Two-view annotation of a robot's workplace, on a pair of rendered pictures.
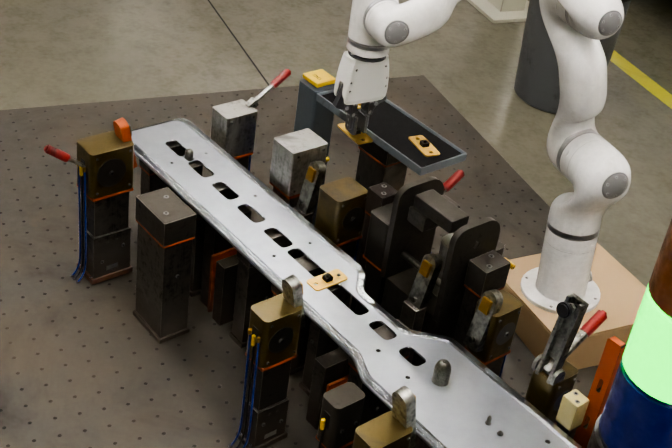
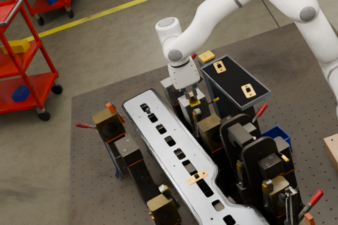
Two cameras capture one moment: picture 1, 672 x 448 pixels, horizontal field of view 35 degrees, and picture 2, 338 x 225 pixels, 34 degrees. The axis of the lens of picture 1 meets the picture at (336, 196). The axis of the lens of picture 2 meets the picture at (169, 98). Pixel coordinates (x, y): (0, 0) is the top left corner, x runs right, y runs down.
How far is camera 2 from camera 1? 0.95 m
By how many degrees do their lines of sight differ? 26
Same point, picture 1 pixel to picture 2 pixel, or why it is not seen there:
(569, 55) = (304, 30)
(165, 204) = (125, 144)
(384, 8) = (166, 43)
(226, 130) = (167, 93)
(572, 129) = (331, 65)
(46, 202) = not seen: hidden behind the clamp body
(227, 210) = (158, 141)
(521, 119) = not seen: outside the picture
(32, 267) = (99, 173)
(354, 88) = (177, 81)
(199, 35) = not seen: outside the picture
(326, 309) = (191, 196)
